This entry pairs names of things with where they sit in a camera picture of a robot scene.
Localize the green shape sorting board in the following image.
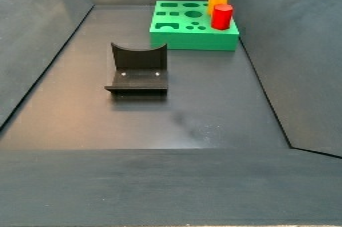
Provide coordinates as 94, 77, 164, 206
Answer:
149, 1, 239, 51

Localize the black curved holder stand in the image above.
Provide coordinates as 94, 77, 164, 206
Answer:
104, 43, 168, 93

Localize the red cylinder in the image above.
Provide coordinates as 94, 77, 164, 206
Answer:
211, 4, 233, 30

